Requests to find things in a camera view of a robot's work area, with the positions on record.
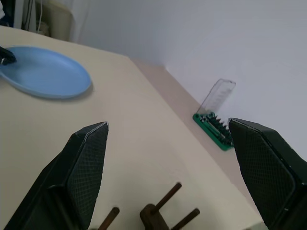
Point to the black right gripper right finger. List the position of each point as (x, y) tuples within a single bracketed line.
[(268, 167)]

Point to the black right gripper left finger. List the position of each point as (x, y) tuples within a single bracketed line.
[(72, 172)]

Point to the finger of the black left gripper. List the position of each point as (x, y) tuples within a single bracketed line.
[(6, 57)]

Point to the blue plate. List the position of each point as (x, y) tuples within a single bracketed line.
[(48, 72)]

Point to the wooden dish rack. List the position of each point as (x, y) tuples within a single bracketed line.
[(156, 210)]

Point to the beige chair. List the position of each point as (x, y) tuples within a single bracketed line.
[(54, 20)]

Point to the green screwdriver bit case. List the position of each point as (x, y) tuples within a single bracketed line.
[(216, 119)]

